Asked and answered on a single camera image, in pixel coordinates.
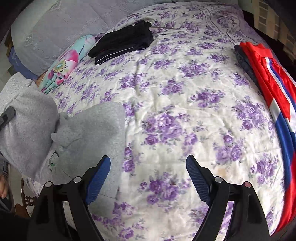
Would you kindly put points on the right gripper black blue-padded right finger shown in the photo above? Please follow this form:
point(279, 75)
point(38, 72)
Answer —
point(247, 221)

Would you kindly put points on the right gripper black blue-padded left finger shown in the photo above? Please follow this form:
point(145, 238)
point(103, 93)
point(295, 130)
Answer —
point(61, 211)

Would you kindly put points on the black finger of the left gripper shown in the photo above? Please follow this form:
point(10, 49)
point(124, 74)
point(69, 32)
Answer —
point(7, 116)

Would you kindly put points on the grey sweatpants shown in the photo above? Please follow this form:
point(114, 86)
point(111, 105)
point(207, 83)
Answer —
point(46, 145)

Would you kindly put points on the person's left hand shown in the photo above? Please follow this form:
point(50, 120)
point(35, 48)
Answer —
point(4, 187)

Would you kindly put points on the brown wooden chair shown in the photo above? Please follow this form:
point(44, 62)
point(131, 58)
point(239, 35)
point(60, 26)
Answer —
point(25, 209)

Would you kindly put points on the floral pink teal folded blanket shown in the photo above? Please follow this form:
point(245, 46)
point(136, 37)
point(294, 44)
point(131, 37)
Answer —
point(66, 63)

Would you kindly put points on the grey lace headboard cover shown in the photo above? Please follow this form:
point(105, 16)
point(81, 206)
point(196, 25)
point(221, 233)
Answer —
point(44, 29)

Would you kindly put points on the navy white-striped folded pants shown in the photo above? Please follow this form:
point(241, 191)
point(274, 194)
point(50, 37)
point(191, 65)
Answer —
point(106, 55)

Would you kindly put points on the red blue white garment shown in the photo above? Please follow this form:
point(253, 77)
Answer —
point(278, 89)

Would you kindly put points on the purple floral white bedspread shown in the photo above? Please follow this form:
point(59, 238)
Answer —
point(184, 95)

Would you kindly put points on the black folded pants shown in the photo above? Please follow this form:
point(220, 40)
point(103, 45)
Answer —
point(132, 37)

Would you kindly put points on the dark denim jeans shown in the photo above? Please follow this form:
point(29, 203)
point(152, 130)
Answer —
point(245, 64)

